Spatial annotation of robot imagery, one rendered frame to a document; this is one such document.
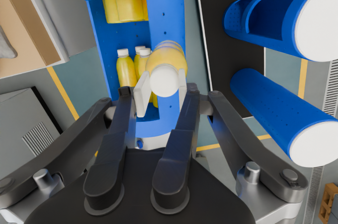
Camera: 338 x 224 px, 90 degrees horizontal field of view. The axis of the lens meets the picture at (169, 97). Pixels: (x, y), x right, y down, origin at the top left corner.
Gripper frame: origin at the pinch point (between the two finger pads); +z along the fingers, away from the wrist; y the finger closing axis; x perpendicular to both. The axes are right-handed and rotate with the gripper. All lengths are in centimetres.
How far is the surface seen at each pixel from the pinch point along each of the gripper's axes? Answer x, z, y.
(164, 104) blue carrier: -15.4, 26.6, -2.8
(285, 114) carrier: -42, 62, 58
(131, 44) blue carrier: 0, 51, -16
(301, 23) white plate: 3, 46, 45
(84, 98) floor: -62, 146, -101
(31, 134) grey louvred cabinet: -79, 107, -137
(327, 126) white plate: -41, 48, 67
